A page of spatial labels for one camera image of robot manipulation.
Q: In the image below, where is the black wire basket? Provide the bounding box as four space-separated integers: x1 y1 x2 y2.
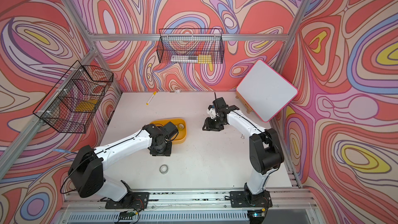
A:
33 61 114 134
157 28 225 64

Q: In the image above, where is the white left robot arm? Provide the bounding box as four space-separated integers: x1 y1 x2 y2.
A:
67 122 179 203

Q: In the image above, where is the black wire basket back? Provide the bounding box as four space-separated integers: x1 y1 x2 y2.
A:
157 28 225 64

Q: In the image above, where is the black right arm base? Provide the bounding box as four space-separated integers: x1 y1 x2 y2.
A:
224 183 273 209

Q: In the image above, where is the grey clear tape roll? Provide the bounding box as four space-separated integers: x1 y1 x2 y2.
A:
159 164 169 174

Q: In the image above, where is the yellow plastic storage box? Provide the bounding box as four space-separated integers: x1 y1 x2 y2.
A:
151 118 187 145

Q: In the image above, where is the yellow item in back basket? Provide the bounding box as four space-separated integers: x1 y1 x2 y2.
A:
198 55 212 64

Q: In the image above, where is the yellow capped white marker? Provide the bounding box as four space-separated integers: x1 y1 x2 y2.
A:
146 91 157 105

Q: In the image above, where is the blue cloth bundle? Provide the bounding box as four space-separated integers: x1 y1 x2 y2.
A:
53 149 77 154

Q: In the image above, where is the black wire basket left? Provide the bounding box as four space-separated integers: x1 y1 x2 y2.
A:
33 61 114 134

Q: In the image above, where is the white board pink edge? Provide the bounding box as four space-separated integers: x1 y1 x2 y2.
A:
236 60 298 122

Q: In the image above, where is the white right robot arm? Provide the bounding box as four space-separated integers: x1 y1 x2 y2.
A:
202 97 285 196

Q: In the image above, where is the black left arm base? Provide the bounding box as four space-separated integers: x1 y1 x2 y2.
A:
100 191 150 210

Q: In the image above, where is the yellow block in basket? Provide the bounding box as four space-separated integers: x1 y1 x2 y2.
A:
75 100 98 113

